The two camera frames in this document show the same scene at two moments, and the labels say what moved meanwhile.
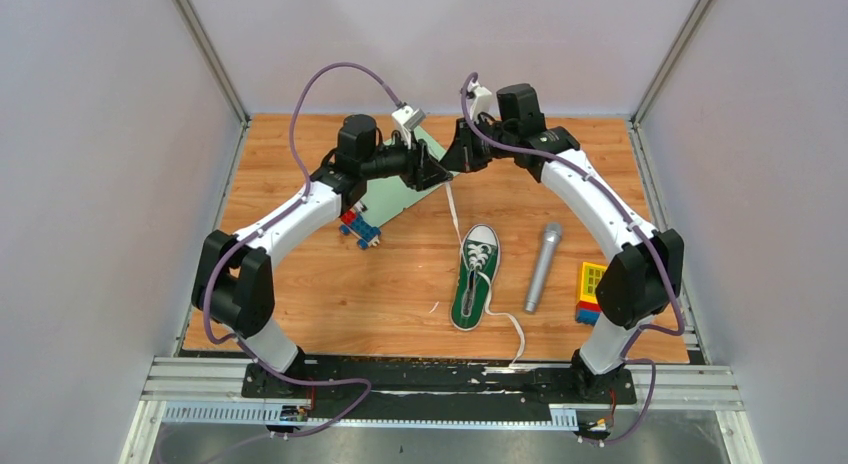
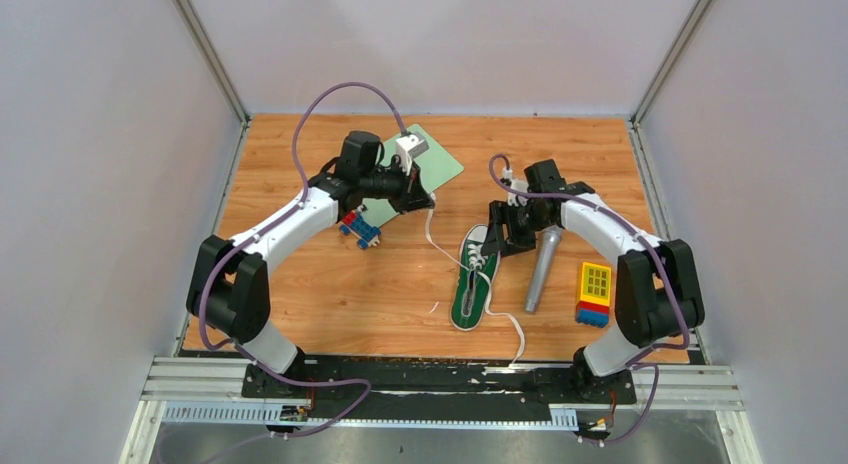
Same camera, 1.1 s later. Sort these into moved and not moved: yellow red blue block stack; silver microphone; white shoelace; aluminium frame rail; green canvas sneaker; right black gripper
Moved: right black gripper; white shoelace
Not moved: silver microphone; green canvas sneaker; yellow red blue block stack; aluminium frame rail
